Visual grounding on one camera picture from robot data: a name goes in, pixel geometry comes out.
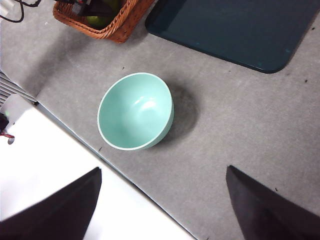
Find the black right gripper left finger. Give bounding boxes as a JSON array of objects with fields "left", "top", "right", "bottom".
[{"left": 0, "top": 166, "right": 102, "bottom": 240}]

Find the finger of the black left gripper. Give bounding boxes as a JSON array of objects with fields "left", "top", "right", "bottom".
[{"left": 85, "top": 0, "right": 119, "bottom": 18}]

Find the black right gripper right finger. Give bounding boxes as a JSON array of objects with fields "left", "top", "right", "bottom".
[{"left": 225, "top": 164, "right": 320, "bottom": 240}]

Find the green avocado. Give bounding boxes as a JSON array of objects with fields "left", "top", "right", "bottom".
[{"left": 84, "top": 0, "right": 121, "bottom": 28}]

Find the teal ceramic bowl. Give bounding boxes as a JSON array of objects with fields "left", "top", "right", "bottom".
[{"left": 96, "top": 72, "right": 175, "bottom": 152}]

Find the brown wicker basket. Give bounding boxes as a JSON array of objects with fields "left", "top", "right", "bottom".
[{"left": 52, "top": 0, "right": 156, "bottom": 44}]

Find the grey ribbed panel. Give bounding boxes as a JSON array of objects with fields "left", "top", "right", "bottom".
[{"left": 0, "top": 71, "right": 38, "bottom": 107}]

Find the white rounded device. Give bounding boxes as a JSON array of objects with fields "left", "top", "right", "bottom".
[{"left": 0, "top": 94, "right": 28, "bottom": 131}]

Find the black rectangular tray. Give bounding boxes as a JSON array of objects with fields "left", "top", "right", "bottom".
[{"left": 144, "top": 0, "right": 320, "bottom": 74}]

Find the black thin cable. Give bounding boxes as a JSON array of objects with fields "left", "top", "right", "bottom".
[{"left": 0, "top": 0, "right": 42, "bottom": 24}]

